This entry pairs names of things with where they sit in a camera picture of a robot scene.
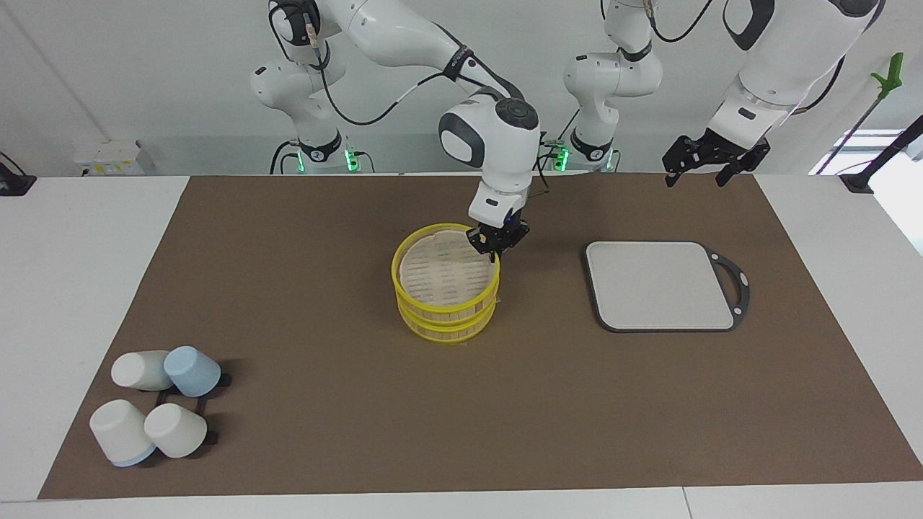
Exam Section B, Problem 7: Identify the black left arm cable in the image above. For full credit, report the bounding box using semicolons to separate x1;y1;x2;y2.
648;0;722;45

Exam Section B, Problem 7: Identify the yellow bamboo steamer basket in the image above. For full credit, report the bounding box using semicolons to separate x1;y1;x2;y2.
392;223;501;343

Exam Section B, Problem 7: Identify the black table clamp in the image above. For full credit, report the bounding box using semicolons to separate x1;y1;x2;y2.
0;151;37;197

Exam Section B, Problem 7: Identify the white socket box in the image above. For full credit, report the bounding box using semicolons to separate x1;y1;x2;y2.
72;139;145;177

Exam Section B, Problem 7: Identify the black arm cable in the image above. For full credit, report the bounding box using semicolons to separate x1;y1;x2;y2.
648;0;722;45
268;0;505;128

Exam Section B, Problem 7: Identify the black stand pole with clamp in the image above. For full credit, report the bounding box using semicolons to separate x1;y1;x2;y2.
840;115;923;194

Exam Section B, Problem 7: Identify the black left base cable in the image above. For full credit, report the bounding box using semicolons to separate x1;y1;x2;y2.
537;108;581;172

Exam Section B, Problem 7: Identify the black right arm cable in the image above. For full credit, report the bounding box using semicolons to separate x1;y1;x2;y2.
268;0;505;128

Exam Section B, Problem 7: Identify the light blue cup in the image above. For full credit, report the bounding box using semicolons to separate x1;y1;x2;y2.
164;346;222;398

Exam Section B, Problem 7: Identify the grey cutting board dark rim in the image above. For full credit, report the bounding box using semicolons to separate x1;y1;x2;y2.
584;241;751;333

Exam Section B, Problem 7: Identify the brown table mat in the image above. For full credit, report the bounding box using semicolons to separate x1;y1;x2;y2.
37;173;923;500

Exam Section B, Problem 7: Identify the white cup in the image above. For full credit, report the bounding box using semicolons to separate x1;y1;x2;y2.
111;350;174;391
144;403;208;459
89;399;156;467

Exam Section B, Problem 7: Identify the black cup rack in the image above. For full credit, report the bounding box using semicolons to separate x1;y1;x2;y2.
154;371;232;445

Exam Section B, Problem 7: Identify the black right base cable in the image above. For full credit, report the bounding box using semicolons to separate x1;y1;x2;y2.
270;139;304;175

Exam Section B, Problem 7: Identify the thin rod with green clip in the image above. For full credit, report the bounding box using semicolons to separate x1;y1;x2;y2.
836;52;904;174

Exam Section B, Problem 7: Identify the beige perforated steamer liner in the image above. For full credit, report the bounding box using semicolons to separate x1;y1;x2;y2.
400;232;495;304

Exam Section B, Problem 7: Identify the black base cable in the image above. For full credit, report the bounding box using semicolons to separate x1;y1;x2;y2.
270;139;304;175
537;108;581;172

